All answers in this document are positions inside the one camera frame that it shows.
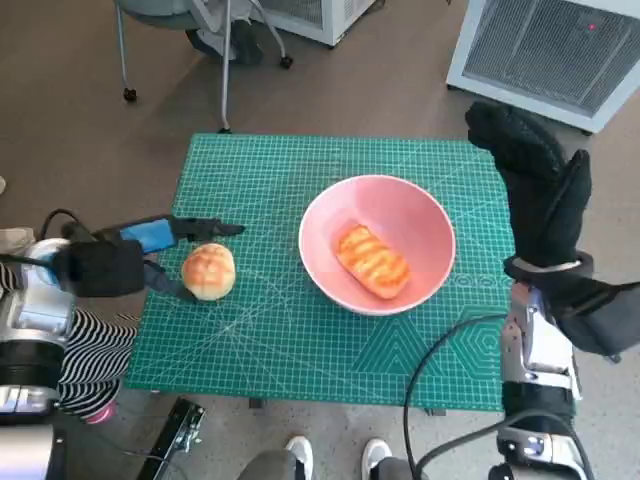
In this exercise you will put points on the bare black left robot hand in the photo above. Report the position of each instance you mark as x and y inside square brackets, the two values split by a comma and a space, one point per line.
[195, 229]

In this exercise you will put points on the grey trouser leg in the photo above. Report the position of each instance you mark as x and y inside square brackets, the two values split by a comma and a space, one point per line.
[395, 470]
[270, 465]

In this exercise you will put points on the oblong striped toy bread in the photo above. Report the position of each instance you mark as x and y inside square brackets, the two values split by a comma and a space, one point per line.
[372, 260]

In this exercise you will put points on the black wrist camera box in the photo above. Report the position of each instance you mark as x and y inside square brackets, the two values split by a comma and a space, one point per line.
[600, 320]
[100, 270]

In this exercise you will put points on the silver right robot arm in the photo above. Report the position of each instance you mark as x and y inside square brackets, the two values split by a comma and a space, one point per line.
[535, 340]

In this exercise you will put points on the pink shoe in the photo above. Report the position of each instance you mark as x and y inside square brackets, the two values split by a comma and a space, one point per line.
[104, 414]

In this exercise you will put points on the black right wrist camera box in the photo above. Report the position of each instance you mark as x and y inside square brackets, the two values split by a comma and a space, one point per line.
[600, 320]

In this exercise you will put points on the pink bowl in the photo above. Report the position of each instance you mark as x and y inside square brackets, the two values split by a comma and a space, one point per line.
[320, 235]

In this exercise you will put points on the white shoe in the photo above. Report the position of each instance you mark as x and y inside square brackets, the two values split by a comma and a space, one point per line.
[375, 450]
[300, 447]

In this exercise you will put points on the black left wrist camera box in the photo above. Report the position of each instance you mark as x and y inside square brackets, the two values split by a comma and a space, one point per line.
[100, 270]

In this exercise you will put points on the grey chair with casters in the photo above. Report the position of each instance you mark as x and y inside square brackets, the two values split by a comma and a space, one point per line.
[160, 12]

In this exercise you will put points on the person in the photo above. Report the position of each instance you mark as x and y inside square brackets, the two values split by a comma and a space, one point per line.
[95, 350]

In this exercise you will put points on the black metal bar with clamp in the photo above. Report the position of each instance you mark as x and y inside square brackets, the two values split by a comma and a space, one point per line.
[170, 440]

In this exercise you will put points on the green cutting mat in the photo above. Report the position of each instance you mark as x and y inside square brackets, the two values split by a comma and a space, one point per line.
[280, 350]

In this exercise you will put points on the white cabinet with mesh panel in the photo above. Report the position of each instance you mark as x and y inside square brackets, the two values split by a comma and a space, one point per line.
[325, 20]

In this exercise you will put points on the black table bracket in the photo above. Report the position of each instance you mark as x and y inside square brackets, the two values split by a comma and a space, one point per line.
[256, 403]

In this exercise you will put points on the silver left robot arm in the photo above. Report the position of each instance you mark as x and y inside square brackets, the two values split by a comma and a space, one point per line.
[35, 310]

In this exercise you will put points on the white appliance with mesh grille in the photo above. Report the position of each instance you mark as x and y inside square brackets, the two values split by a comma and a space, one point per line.
[550, 50]

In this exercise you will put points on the round toy bread bun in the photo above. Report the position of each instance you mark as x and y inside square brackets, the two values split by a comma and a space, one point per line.
[207, 272]

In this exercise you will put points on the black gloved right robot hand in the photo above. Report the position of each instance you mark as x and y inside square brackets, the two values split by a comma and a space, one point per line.
[545, 210]

